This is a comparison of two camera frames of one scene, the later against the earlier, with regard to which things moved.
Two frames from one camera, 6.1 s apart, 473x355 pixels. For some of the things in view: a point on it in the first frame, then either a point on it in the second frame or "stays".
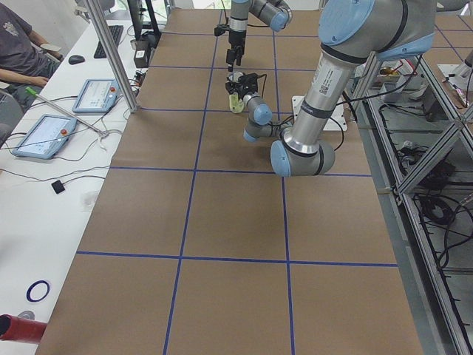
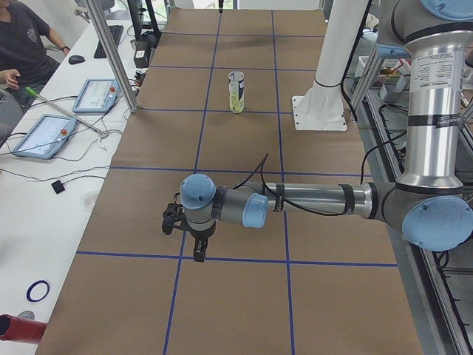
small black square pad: [58, 186] stays
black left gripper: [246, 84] to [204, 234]
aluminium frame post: [112, 56] stays
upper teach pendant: [96, 96] stays
